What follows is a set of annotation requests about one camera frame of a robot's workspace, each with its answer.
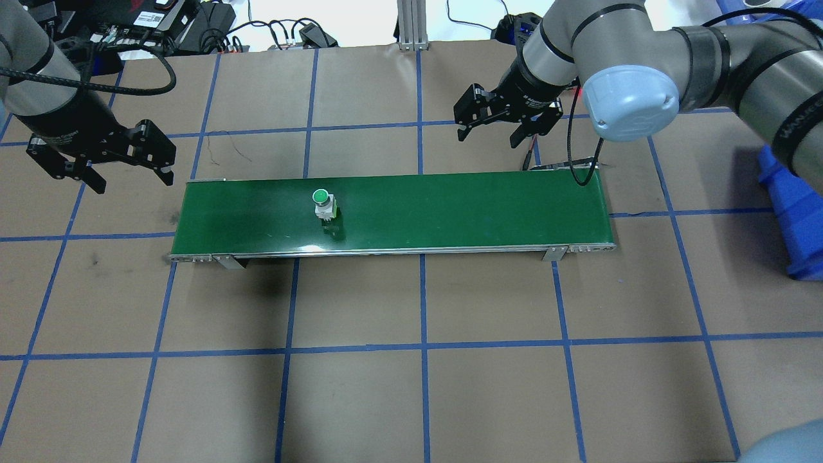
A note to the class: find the green push button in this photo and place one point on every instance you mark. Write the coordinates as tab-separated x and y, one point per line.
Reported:
320	196

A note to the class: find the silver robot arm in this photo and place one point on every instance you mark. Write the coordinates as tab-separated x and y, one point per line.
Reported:
19	19
633	99

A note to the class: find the green conveyor belt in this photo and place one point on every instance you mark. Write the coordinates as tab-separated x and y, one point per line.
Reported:
450	212

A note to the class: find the black computer red logo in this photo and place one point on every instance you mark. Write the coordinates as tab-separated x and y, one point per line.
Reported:
122	13

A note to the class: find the large black power brick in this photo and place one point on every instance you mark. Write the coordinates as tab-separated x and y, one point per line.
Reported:
215	19

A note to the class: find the black power adapter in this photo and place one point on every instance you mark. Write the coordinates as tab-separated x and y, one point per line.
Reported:
318	35

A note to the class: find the blue plastic bin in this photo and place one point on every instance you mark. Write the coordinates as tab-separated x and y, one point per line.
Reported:
797	212

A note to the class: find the large blue storage bin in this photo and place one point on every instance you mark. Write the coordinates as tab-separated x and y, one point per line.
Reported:
797	4

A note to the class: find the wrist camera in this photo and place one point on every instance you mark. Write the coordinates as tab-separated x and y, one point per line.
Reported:
517	27

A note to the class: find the aluminium profile post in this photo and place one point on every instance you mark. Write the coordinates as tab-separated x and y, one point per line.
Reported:
411	26

